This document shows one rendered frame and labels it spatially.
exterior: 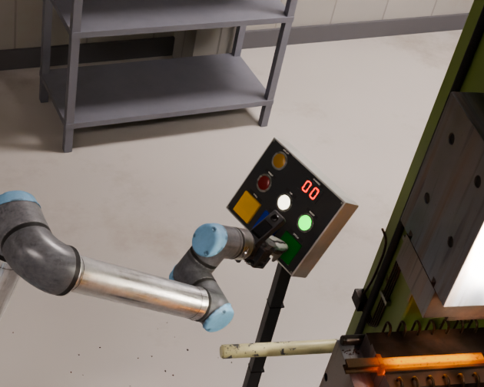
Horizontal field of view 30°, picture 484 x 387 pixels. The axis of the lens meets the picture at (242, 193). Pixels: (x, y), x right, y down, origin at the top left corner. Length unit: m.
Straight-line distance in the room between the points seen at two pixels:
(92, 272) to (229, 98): 2.79
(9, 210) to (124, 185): 2.31
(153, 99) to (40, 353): 1.61
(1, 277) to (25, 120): 2.61
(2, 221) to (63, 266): 0.18
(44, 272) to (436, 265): 0.90
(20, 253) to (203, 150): 2.73
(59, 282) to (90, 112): 2.55
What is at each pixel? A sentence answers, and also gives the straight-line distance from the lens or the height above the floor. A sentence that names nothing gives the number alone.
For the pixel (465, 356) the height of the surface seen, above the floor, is 1.01.
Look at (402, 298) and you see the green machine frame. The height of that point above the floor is 1.01.
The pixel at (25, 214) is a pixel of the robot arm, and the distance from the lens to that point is 2.03.
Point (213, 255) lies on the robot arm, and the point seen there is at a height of 1.16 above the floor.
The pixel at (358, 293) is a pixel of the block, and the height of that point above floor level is 0.82.
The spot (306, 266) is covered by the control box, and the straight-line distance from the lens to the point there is 2.67.
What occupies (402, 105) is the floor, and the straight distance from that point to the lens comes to 5.40.
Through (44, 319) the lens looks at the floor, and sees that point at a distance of 3.70.
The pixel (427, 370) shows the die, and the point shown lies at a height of 1.00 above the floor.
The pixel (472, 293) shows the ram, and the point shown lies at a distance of 2.13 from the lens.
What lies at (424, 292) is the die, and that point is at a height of 1.32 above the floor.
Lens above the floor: 2.79
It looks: 39 degrees down
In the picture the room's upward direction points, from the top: 13 degrees clockwise
